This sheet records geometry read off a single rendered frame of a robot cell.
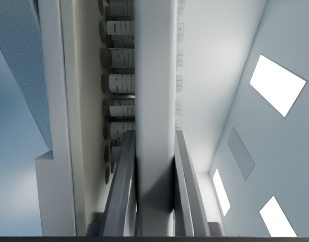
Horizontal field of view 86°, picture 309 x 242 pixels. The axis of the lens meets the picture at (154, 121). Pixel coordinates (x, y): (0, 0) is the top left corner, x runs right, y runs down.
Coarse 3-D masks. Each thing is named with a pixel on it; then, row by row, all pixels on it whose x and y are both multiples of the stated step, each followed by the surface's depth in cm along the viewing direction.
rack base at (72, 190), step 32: (64, 0) 7; (96, 0) 10; (64, 32) 7; (96, 32) 10; (64, 64) 8; (96, 64) 10; (64, 96) 8; (96, 96) 10; (128, 96) 25; (64, 128) 8; (96, 128) 10; (64, 160) 8; (96, 160) 10; (64, 192) 8; (96, 192) 10; (64, 224) 9
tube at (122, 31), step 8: (104, 24) 11; (112, 24) 11; (120, 24) 11; (128, 24) 11; (104, 32) 11; (112, 32) 11; (120, 32) 11; (128, 32) 11; (104, 40) 11; (112, 40) 11; (120, 40) 11; (128, 40) 11
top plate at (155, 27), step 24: (144, 0) 7; (168, 0) 7; (144, 24) 7; (168, 24) 7; (144, 48) 7; (168, 48) 7; (144, 72) 8; (168, 72) 8; (144, 96) 8; (168, 96) 8; (144, 120) 8; (168, 120) 8; (144, 144) 8; (168, 144) 8; (144, 168) 8; (168, 168) 8; (144, 192) 8; (168, 192) 8; (144, 216) 9; (168, 216) 9
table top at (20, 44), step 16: (0, 0) 9; (16, 0) 9; (32, 0) 9; (0, 16) 10; (16, 16) 10; (32, 16) 10; (0, 32) 10; (16, 32) 10; (32, 32) 10; (0, 48) 11; (16, 48) 11; (32, 48) 11; (16, 64) 11; (32, 64) 11; (16, 80) 12; (32, 80) 12; (32, 96) 13; (32, 112) 13; (48, 128) 14; (48, 144) 15
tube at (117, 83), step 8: (104, 80) 11; (112, 80) 11; (120, 80) 11; (128, 80) 11; (176, 80) 11; (104, 88) 11; (112, 88) 11; (120, 88) 11; (128, 88) 12; (176, 88) 12
